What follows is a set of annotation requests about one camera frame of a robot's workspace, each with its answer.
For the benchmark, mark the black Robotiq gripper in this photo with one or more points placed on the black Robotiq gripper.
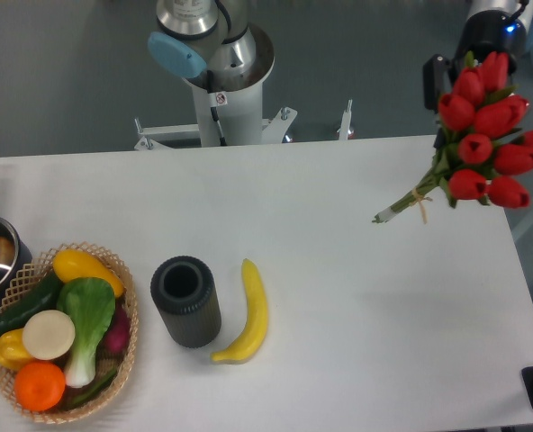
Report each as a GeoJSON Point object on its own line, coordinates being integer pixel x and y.
{"type": "Point", "coordinates": [484, 33]}

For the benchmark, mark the red tulip bouquet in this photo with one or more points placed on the red tulip bouquet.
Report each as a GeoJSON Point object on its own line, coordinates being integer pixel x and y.
{"type": "Point", "coordinates": [481, 150]}

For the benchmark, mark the woven wicker basket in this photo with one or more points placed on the woven wicker basket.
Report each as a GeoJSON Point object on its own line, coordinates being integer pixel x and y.
{"type": "Point", "coordinates": [26, 279]}

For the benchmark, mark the purple red onion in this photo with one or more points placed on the purple red onion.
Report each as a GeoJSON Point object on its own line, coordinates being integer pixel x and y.
{"type": "Point", "coordinates": [117, 337]}

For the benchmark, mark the yellow banana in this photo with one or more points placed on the yellow banana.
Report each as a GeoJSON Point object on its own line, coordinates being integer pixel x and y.
{"type": "Point", "coordinates": [251, 338]}

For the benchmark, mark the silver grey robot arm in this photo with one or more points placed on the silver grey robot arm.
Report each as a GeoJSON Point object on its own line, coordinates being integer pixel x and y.
{"type": "Point", "coordinates": [213, 46]}

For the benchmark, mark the yellow bell pepper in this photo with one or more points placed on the yellow bell pepper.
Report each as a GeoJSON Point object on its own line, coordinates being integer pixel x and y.
{"type": "Point", "coordinates": [13, 354]}

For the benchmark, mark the green bok choy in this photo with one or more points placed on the green bok choy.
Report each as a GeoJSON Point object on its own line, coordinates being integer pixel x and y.
{"type": "Point", "coordinates": [90, 304]}

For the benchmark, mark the dark grey ribbed vase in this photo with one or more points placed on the dark grey ribbed vase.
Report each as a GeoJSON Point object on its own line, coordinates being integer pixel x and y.
{"type": "Point", "coordinates": [184, 292]}

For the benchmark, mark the dark green cucumber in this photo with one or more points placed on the dark green cucumber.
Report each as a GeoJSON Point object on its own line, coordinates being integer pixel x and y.
{"type": "Point", "coordinates": [43, 296]}

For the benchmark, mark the green chili pepper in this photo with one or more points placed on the green chili pepper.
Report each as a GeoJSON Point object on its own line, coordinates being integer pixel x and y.
{"type": "Point", "coordinates": [91, 391]}

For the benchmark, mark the yellow squash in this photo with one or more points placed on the yellow squash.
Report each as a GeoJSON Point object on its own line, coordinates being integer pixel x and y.
{"type": "Point", "coordinates": [71, 264]}

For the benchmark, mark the orange fruit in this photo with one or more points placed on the orange fruit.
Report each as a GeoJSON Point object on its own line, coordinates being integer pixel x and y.
{"type": "Point", "coordinates": [39, 386]}

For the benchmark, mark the white round radish slice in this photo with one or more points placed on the white round radish slice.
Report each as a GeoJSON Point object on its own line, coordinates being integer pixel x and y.
{"type": "Point", "coordinates": [48, 334]}

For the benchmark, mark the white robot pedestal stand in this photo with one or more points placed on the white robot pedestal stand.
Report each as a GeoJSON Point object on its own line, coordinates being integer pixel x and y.
{"type": "Point", "coordinates": [223, 119]}

